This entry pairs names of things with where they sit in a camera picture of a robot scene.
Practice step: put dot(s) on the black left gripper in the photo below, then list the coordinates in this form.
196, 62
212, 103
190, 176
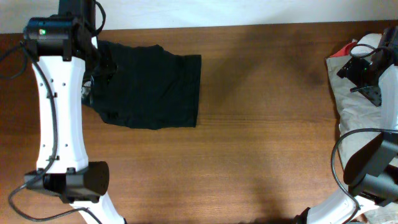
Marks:
108, 65

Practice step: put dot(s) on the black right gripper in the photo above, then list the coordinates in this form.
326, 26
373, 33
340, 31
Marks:
351, 70

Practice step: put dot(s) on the black shorts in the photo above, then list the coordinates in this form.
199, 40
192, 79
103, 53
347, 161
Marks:
145, 87

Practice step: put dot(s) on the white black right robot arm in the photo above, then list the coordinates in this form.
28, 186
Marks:
370, 177

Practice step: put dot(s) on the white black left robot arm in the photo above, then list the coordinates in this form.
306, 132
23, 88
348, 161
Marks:
63, 49

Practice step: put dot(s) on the grey shorts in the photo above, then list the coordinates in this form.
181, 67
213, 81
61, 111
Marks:
357, 112

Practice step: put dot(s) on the red cloth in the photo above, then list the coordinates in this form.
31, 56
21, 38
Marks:
344, 51

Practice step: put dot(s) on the white cloth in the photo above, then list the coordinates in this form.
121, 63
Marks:
366, 45

